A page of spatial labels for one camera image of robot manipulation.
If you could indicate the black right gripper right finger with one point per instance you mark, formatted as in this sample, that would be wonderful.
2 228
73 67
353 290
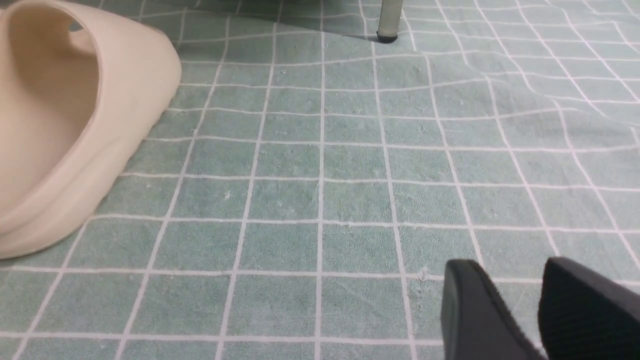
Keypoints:
582 315

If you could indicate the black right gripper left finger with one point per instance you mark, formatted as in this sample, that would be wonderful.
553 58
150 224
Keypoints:
476 323

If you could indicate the chrome metal shoe rack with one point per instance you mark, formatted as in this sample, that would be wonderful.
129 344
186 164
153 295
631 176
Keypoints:
389 21

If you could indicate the green checkered cloth mat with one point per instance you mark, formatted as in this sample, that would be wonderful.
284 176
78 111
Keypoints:
300 197

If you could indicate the right cream foam slide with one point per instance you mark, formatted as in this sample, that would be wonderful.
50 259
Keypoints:
80 89

